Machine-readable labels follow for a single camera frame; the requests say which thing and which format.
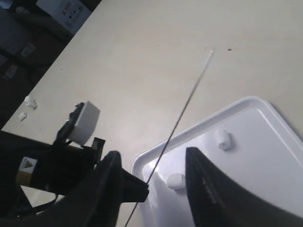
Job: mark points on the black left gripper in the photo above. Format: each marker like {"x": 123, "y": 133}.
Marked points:
{"x": 43, "y": 166}

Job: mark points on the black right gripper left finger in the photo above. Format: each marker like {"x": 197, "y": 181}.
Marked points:
{"x": 95, "y": 202}

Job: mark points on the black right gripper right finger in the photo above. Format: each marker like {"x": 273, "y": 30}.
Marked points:
{"x": 216, "y": 200}

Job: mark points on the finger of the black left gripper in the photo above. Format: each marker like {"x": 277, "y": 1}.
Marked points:
{"x": 134, "y": 189}

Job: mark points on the white marshmallow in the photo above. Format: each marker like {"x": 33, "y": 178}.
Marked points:
{"x": 176, "y": 181}
{"x": 222, "y": 139}

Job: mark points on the thin metal skewer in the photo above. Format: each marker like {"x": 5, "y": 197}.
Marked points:
{"x": 196, "y": 84}

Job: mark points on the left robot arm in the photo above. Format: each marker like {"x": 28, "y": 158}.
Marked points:
{"x": 19, "y": 204}

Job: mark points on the white rectangular plastic tray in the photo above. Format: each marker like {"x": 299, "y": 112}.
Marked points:
{"x": 265, "y": 158}

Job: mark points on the white box with labels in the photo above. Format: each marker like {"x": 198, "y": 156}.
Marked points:
{"x": 70, "y": 14}

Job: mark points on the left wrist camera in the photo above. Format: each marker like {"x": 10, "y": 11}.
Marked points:
{"x": 80, "y": 125}

